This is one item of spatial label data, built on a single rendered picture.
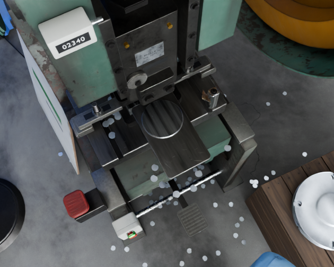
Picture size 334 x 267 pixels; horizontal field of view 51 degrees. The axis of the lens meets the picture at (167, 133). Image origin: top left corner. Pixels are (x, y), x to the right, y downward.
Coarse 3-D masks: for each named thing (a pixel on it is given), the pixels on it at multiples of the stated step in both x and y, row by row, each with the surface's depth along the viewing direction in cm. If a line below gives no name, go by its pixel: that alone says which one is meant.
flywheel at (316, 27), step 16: (256, 0) 92; (272, 0) 87; (288, 0) 85; (304, 0) 80; (320, 0) 76; (272, 16) 88; (288, 16) 82; (304, 16) 79; (320, 16) 75; (288, 32) 85; (304, 32) 80; (320, 32) 75
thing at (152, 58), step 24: (120, 0) 71; (144, 0) 71; (168, 0) 72; (120, 24) 70; (144, 24) 70; (168, 24) 73; (120, 48) 73; (144, 48) 77; (168, 48) 82; (144, 72) 85; (168, 72) 89; (144, 96) 89
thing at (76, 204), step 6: (72, 192) 100; (78, 192) 100; (66, 198) 99; (72, 198) 99; (78, 198) 99; (84, 198) 99; (66, 204) 99; (72, 204) 99; (78, 204) 99; (84, 204) 99; (72, 210) 98; (78, 210) 98; (84, 210) 98; (72, 216) 98
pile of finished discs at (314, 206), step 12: (312, 180) 138; (324, 180) 137; (300, 192) 136; (312, 192) 136; (324, 192) 136; (300, 204) 136; (312, 204) 134; (324, 204) 134; (300, 216) 133; (312, 216) 133; (324, 216) 132; (300, 228) 132; (312, 228) 131; (324, 228) 131; (312, 240) 130; (324, 240) 130
